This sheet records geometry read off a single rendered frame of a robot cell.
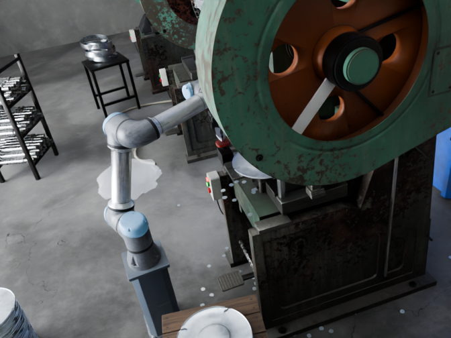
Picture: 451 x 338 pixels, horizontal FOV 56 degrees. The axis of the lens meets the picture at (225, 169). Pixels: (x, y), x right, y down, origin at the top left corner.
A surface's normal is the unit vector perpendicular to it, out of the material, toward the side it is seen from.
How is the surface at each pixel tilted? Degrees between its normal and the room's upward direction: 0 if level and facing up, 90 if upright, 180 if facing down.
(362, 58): 90
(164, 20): 90
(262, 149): 90
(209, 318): 0
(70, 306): 0
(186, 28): 90
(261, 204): 0
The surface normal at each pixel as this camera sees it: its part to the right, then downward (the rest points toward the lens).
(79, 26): 0.29, 0.48
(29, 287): -0.13, -0.84
